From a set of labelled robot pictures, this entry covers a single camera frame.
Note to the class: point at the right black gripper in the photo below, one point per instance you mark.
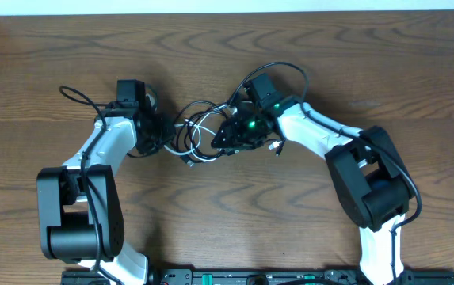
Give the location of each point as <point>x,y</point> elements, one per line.
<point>233,136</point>

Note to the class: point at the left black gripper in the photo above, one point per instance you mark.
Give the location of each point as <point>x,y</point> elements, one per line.
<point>169,134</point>

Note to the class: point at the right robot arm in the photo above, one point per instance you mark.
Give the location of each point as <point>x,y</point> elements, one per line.
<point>372,184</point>

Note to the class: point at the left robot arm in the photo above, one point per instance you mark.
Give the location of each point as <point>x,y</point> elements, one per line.
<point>80,217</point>

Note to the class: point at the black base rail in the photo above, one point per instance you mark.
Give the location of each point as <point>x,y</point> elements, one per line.
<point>347,276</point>

